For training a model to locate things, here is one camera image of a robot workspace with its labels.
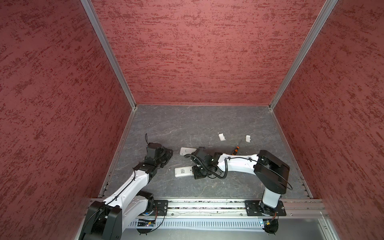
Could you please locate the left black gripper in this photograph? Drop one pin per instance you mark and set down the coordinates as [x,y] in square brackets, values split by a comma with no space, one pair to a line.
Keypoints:
[165,151]

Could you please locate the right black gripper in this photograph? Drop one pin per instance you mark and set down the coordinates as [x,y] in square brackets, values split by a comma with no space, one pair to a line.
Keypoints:
[197,175]

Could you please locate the white remote orange button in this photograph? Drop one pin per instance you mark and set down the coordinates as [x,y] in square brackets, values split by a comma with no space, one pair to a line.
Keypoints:
[185,151]

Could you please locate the orange black screwdriver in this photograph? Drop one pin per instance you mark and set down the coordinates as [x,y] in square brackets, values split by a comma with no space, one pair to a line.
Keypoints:
[236,149]

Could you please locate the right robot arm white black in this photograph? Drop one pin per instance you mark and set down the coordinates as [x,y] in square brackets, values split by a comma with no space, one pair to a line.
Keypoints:
[271,171]

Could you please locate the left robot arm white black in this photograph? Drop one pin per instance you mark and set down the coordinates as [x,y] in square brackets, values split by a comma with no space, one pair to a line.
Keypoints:
[106,220]

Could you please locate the left base connector wiring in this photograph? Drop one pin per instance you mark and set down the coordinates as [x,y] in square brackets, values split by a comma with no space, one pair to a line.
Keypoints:
[147,223]

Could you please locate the base connector wiring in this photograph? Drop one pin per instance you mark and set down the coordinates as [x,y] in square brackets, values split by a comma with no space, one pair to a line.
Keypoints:
[147,223]
[270,225]

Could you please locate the right base connector wiring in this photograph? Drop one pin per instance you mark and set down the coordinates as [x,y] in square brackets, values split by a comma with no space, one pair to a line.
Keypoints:
[270,225]

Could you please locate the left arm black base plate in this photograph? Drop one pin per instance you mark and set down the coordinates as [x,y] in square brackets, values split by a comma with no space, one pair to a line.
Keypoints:
[160,208]

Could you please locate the aluminium front rail frame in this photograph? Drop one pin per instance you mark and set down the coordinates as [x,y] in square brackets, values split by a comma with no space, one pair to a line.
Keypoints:
[303,209]

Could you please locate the perforated cable duct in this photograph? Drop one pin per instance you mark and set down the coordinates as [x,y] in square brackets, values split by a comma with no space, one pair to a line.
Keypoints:
[211,224]

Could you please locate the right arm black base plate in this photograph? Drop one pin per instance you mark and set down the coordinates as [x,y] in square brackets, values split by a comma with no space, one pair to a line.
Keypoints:
[258,209]

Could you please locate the left aluminium corner post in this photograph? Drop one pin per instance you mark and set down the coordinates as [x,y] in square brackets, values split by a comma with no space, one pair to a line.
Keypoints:
[97,26]

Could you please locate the aluminium corner post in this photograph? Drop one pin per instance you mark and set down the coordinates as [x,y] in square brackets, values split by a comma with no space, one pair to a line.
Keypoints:
[97,26]
[317,26]

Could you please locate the right aluminium corner post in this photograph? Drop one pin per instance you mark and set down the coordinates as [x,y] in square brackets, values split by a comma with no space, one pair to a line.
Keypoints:
[317,26]

